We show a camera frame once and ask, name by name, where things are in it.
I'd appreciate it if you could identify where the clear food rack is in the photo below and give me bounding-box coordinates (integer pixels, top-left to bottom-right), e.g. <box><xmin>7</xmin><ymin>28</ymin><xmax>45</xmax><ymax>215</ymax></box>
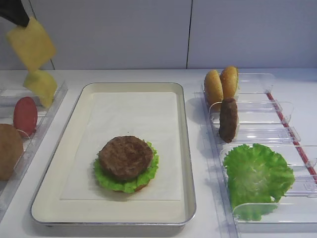
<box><xmin>0</xmin><ymin>80</ymin><xmax>68</xmax><ymax>218</ymax></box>
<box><xmin>195</xmin><ymin>73</ymin><xmax>317</xmax><ymax>238</ymax></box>

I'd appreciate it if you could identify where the cream metal baking tray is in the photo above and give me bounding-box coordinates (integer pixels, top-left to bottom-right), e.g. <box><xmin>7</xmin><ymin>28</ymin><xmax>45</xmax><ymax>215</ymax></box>
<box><xmin>30</xmin><ymin>82</ymin><xmax>196</xmax><ymax>227</ymax></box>

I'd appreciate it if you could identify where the clear left food rack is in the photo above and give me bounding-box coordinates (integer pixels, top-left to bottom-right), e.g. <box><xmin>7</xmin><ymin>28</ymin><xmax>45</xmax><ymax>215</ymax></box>
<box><xmin>0</xmin><ymin>80</ymin><xmax>68</xmax><ymax>218</ymax></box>

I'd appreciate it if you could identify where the large green lettuce leaf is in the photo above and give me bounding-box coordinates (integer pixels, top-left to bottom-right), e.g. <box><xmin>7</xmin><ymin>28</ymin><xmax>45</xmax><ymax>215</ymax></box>
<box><xmin>223</xmin><ymin>143</ymin><xmax>295</xmax><ymax>221</ymax></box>

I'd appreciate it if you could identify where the golden bun half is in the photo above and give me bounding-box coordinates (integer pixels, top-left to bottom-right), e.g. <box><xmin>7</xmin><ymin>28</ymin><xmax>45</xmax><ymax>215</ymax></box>
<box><xmin>220</xmin><ymin>65</ymin><xmax>239</xmax><ymax>99</ymax></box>
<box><xmin>204</xmin><ymin>69</ymin><xmax>223</xmax><ymax>105</ymax></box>

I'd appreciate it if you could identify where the green lettuce leaf on burger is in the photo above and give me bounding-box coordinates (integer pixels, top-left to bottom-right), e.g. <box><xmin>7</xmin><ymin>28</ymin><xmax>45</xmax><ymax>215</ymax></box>
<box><xmin>93</xmin><ymin>141</ymin><xmax>159</xmax><ymax>190</ymax></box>

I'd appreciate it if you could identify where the brown meat patty on burger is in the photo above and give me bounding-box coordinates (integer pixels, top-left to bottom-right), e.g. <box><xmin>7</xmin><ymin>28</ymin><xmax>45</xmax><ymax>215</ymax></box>
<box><xmin>98</xmin><ymin>136</ymin><xmax>154</xmax><ymax>181</ymax></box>

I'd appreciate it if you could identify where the clear right food rack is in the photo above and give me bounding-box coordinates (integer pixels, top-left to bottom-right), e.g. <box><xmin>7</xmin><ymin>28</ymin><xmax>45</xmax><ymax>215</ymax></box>
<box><xmin>195</xmin><ymin>73</ymin><xmax>317</xmax><ymax>238</ymax></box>

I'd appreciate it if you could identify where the golden bun half left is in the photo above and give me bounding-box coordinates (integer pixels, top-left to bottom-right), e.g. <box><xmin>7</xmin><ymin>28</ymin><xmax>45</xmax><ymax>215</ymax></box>
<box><xmin>204</xmin><ymin>69</ymin><xmax>223</xmax><ymax>105</ymax></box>

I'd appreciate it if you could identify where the red rack rail strip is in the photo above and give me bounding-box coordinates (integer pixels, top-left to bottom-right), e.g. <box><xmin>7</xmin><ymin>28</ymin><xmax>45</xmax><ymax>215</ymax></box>
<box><xmin>266</xmin><ymin>92</ymin><xmax>317</xmax><ymax>183</ymax></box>

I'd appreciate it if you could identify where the white parchment paper sheet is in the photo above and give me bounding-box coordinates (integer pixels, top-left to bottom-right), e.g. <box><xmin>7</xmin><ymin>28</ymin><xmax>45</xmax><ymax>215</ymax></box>
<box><xmin>61</xmin><ymin>92</ymin><xmax>182</xmax><ymax>200</ymax></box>

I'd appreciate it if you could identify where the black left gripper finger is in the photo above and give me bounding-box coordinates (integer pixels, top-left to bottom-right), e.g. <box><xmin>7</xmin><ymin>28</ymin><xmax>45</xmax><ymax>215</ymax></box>
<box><xmin>0</xmin><ymin>0</ymin><xmax>29</xmax><ymax>27</ymax></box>

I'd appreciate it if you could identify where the upright brown meat patty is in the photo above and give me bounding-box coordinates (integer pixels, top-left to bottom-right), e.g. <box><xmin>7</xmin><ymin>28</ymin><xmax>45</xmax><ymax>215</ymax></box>
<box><xmin>218</xmin><ymin>98</ymin><xmax>238</xmax><ymax>143</ymax></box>

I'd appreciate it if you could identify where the golden bun half right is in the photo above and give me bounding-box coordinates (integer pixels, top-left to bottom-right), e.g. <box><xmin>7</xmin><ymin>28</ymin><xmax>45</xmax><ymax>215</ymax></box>
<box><xmin>220</xmin><ymin>65</ymin><xmax>239</xmax><ymax>99</ymax></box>

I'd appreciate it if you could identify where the yellow cheese slice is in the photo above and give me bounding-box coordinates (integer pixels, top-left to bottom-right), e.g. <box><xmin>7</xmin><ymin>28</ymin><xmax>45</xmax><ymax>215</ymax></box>
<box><xmin>23</xmin><ymin>70</ymin><xmax>57</xmax><ymax>108</ymax></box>
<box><xmin>6</xmin><ymin>16</ymin><xmax>56</xmax><ymax>72</ymax></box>

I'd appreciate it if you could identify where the red tomato slice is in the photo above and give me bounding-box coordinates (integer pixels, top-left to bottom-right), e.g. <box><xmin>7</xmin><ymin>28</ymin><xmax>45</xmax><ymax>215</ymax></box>
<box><xmin>13</xmin><ymin>97</ymin><xmax>38</xmax><ymax>138</ymax></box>

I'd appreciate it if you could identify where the brown bun top left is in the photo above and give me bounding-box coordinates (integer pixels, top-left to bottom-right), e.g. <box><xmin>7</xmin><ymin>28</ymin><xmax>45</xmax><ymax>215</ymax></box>
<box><xmin>0</xmin><ymin>123</ymin><xmax>23</xmax><ymax>181</ymax></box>

